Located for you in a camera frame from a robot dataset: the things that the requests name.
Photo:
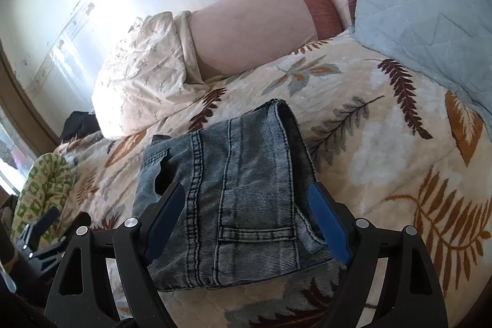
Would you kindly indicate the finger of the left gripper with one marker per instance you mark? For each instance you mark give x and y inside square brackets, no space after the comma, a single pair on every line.
[46,221]
[83,219]

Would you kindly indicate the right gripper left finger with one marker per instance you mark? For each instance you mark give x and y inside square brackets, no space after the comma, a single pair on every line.
[81,295]

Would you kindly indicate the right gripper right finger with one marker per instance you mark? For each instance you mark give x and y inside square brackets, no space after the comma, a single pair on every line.
[410,296]

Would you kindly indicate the grey denim jeans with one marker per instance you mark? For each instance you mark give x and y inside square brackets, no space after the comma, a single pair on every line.
[246,216]

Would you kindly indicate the green patterned rolled quilt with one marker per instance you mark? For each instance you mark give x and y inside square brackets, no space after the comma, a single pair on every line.
[48,185]

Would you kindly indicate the black garment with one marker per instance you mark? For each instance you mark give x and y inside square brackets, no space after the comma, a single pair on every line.
[79,125]

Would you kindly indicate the leaf pattern bed blanket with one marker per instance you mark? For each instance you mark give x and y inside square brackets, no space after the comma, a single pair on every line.
[393,146]

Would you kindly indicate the cream floral pillow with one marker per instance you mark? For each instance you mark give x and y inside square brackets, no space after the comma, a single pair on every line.
[152,74]

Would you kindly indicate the pink cylindrical bolster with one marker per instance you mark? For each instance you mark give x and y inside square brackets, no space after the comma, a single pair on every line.
[233,36]

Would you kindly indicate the light blue quilted pillow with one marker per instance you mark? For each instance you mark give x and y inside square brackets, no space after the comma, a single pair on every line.
[449,41]

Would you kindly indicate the brown wooden window frame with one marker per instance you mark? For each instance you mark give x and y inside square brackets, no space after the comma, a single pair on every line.
[21,112]

